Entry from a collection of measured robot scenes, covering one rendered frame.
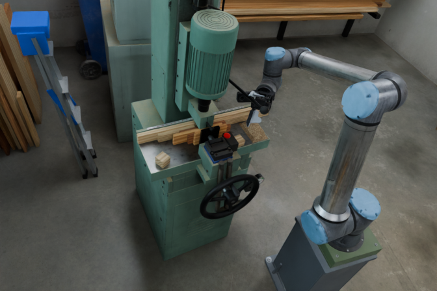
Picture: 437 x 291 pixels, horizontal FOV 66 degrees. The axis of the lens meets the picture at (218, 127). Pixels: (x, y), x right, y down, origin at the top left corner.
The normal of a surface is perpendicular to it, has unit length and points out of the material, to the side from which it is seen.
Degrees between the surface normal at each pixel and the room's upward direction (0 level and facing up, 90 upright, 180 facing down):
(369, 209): 6
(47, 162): 0
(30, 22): 0
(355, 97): 83
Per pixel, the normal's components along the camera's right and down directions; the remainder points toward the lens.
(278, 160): 0.14, -0.71
